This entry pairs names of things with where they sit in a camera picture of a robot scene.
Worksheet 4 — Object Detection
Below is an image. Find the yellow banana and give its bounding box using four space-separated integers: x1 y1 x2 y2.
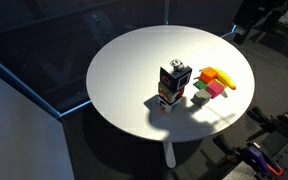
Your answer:
198 66 238 91

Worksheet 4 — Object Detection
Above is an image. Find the black clamp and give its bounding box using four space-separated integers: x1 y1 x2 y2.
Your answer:
246 105 287 134
213 134 246 158

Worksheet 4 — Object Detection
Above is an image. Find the grey block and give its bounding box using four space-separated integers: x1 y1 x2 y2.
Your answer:
190 88 213 109

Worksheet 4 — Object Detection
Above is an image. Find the green orange picture cube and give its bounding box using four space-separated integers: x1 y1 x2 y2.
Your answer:
157 81 186 104

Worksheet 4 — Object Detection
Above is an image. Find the white multicolour picture cube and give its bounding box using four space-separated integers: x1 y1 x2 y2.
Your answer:
156 94 182 115

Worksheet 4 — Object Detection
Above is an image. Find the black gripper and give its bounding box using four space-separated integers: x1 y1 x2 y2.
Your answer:
232 0 272 46

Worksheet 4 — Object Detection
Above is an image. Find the pink block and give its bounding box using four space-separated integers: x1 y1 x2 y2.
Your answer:
205 80 226 100

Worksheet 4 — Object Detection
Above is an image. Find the white panel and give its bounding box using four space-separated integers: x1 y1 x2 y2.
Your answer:
0 66 76 180

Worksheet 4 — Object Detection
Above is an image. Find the white table leg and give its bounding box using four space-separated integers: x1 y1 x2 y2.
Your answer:
162 141 178 169

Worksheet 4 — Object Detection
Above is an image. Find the blue frame rail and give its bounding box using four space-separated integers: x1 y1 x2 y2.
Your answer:
0 49 93 120

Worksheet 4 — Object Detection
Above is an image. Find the green block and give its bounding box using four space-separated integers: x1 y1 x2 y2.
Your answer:
192 79 209 91

